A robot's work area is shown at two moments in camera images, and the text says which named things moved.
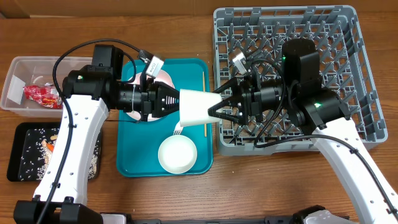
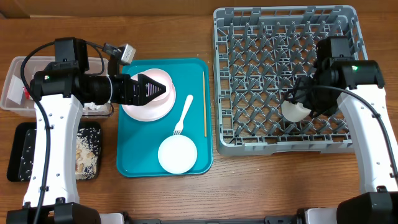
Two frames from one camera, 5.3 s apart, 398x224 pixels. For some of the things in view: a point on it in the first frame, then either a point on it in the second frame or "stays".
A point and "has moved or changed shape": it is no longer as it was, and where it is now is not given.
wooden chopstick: (204, 90) stays
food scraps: (37, 149) stays
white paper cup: (194, 105) has moved or changed shape
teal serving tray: (138, 143) stays
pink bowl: (163, 77) stays
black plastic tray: (32, 145) stays
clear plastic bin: (27, 71) stays
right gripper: (246, 102) to (299, 95)
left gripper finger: (167, 99) to (148, 89)
